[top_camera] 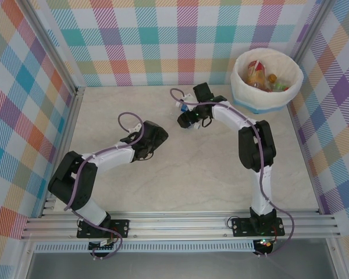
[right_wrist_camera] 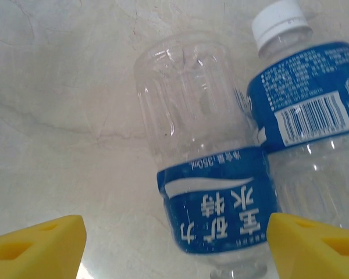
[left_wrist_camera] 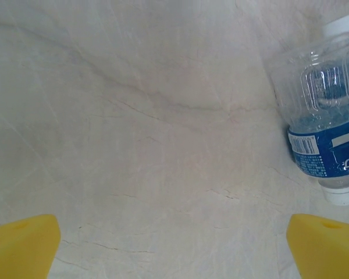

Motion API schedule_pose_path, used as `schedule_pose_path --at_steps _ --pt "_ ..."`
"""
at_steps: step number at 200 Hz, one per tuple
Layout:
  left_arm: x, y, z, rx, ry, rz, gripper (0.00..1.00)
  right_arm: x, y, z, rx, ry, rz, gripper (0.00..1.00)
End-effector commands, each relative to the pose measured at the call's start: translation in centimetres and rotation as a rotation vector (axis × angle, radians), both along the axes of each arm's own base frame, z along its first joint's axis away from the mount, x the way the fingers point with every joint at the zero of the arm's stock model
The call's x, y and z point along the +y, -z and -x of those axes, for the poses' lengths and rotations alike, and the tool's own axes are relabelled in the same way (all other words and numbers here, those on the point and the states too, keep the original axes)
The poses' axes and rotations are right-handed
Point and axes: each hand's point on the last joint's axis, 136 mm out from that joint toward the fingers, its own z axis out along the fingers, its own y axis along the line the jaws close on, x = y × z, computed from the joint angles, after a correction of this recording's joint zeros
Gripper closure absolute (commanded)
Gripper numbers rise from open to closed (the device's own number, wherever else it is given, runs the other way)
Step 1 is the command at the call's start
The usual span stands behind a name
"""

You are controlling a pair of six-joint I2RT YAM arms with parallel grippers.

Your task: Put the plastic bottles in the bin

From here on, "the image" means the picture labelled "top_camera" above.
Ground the small controller board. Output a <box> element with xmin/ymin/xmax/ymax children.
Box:
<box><xmin>88</xmin><ymin>238</ymin><xmax>116</xmax><ymax>252</ymax></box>
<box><xmin>254</xmin><ymin>238</ymin><xmax>276</xmax><ymax>253</ymax></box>

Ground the aluminium frame post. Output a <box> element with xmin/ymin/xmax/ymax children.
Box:
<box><xmin>22</xmin><ymin>0</ymin><xmax>87</xmax><ymax>98</ymax></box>
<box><xmin>289</xmin><ymin>0</ymin><xmax>336</xmax><ymax>69</ymax></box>

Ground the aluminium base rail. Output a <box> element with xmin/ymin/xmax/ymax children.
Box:
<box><xmin>19</xmin><ymin>209</ymin><xmax>341</xmax><ymax>242</ymax></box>

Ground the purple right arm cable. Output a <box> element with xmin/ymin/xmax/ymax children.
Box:
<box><xmin>170</xmin><ymin>88</ymin><xmax>296</xmax><ymax>256</ymax></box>

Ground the red gold label tea bottle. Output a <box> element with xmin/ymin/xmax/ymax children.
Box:
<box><xmin>245</xmin><ymin>60</ymin><xmax>269</xmax><ymax>88</ymax></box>

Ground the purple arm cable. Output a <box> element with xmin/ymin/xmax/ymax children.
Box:
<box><xmin>170</xmin><ymin>88</ymin><xmax>296</xmax><ymax>256</ymax></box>
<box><xmin>63</xmin><ymin>112</ymin><xmax>146</xmax><ymax>260</ymax></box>

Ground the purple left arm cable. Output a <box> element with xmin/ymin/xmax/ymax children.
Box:
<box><xmin>63</xmin><ymin>112</ymin><xmax>146</xmax><ymax>260</ymax></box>

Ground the cream bin with white liner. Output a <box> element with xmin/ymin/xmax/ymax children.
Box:
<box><xmin>231</xmin><ymin>48</ymin><xmax>305</xmax><ymax>114</ymax></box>

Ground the slotted grey cable duct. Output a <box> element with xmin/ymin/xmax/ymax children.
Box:
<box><xmin>34</xmin><ymin>242</ymin><xmax>256</xmax><ymax>254</ymax></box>

